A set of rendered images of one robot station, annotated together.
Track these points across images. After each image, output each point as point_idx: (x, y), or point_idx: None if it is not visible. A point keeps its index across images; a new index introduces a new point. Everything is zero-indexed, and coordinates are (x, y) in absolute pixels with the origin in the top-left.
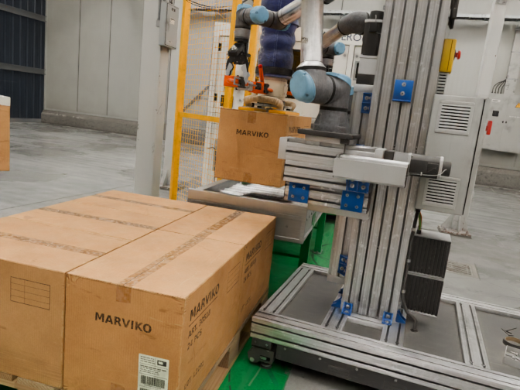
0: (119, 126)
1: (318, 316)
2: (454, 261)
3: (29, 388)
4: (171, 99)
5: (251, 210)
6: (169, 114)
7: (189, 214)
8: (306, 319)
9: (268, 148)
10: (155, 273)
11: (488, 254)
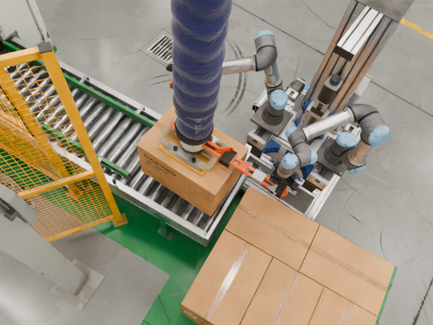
0: None
1: (300, 193)
2: (155, 39)
3: None
4: None
5: (233, 198)
6: None
7: (257, 246)
8: (303, 200)
9: (238, 171)
10: (371, 275)
11: (138, 1)
